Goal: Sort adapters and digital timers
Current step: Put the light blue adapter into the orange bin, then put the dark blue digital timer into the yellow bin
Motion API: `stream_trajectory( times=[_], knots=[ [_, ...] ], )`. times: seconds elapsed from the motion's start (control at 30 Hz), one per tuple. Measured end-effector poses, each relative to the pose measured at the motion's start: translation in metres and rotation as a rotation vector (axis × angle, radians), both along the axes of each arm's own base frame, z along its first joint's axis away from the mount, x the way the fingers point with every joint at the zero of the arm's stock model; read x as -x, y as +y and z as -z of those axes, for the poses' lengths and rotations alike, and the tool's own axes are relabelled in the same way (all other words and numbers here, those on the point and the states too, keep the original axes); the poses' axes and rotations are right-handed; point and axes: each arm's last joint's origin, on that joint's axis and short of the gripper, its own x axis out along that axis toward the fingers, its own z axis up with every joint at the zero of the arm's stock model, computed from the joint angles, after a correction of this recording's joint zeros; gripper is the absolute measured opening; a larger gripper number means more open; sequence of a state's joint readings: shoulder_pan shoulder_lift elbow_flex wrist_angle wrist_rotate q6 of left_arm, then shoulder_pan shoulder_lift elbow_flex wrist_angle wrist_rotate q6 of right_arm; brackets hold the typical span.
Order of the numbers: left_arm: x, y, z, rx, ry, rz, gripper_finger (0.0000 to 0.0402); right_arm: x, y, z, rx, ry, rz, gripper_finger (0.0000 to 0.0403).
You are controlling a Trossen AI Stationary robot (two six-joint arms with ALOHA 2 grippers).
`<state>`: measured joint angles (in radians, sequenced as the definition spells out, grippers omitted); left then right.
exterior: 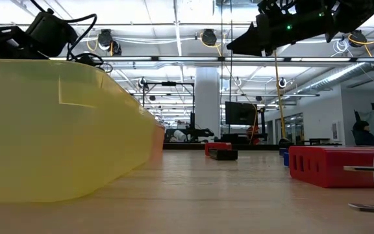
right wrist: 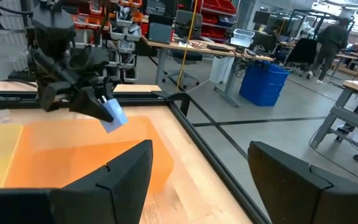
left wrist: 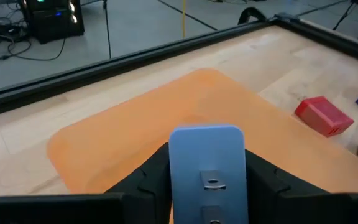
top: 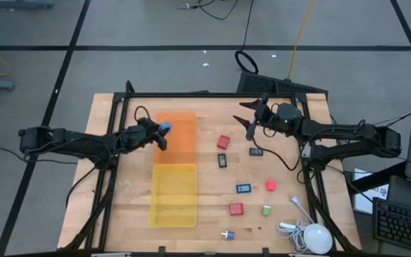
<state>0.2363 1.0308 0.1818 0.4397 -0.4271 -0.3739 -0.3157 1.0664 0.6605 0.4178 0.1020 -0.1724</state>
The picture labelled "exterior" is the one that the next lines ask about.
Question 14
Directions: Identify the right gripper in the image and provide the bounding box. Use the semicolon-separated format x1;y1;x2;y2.
226;0;337;57

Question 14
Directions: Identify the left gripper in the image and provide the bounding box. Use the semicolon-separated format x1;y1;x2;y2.
25;11;79;59

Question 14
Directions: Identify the red power adapter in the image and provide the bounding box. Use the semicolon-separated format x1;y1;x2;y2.
288;145;374;189
205;142;232;157

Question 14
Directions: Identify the black monitor on stand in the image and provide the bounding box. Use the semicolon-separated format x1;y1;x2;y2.
225;101;258;126

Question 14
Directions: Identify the white building column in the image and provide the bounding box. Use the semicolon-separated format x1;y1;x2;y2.
194;67;221;139

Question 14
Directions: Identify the orange background equipment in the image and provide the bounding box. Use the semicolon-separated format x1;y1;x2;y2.
246;125;261;146

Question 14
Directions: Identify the yellow translucent plastic bin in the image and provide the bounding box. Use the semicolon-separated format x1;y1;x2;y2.
0;58;162;204

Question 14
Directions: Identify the black background robot station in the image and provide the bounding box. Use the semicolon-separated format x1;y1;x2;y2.
141;81;216;144

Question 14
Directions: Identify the orange translucent plastic bin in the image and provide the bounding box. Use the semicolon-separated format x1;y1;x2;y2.
151;123;166;166

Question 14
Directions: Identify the person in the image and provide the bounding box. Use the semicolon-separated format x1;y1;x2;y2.
351;110;374;146

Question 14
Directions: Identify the black ceiling cord reel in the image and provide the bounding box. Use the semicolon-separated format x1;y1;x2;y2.
97;29;123;57
348;29;368;48
201;28;219;47

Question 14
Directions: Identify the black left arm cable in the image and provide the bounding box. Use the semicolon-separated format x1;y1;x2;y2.
62;12;106;68

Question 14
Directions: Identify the yellow hanging cable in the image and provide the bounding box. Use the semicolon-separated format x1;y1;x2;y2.
273;50;287;140

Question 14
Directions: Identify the silver ventilation duct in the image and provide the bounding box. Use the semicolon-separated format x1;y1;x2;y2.
297;61;374;96

